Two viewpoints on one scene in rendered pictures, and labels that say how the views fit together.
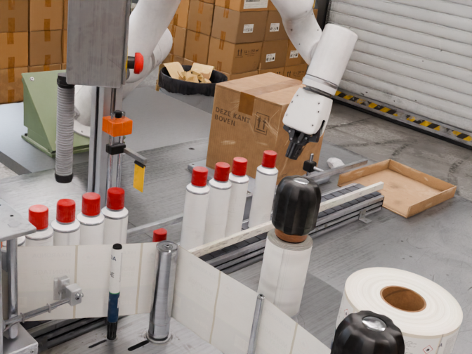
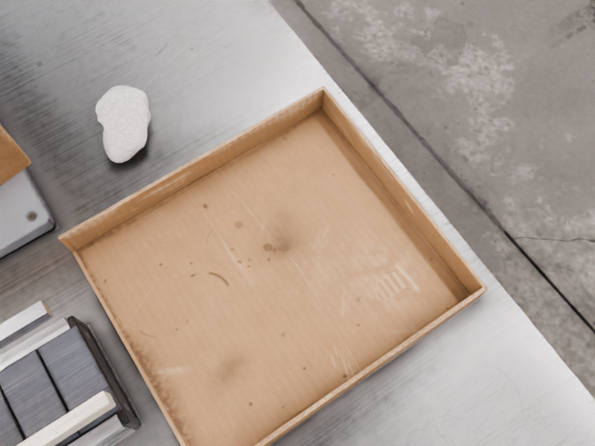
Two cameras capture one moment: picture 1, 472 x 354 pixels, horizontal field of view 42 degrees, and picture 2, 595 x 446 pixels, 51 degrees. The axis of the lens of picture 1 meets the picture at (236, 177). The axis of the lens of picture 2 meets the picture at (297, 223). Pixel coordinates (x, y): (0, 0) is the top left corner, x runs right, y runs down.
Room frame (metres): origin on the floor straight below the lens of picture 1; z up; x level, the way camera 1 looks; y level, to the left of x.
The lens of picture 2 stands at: (1.71, -0.59, 1.41)
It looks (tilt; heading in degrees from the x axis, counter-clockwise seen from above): 68 degrees down; 14
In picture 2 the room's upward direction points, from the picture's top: straight up
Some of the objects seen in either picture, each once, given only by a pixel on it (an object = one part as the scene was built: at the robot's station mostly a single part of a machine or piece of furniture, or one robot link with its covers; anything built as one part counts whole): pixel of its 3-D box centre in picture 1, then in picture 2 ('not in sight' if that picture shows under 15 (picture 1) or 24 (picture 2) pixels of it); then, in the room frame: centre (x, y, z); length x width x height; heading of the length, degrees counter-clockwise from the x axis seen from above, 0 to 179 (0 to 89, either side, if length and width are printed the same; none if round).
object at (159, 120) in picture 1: (128, 138); not in sight; (2.05, 0.40, 0.81); 0.90 x 0.90 x 0.04; 50
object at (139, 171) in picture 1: (138, 175); not in sight; (1.11, 0.19, 1.09); 0.03 x 0.01 x 0.06; 48
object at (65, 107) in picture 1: (64, 129); not in sight; (1.08, 0.33, 1.18); 0.04 x 0.04 x 0.21
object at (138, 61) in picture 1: (135, 62); not in sight; (1.08, 0.21, 1.33); 0.04 x 0.03 x 0.04; 13
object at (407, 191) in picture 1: (397, 185); (270, 268); (1.88, -0.52, 0.85); 0.30 x 0.26 x 0.04; 138
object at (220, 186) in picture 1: (217, 206); not in sight; (1.26, 0.03, 0.98); 0.05 x 0.05 x 0.20
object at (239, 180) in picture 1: (234, 200); not in sight; (1.30, 0.00, 0.98); 0.05 x 0.05 x 0.20
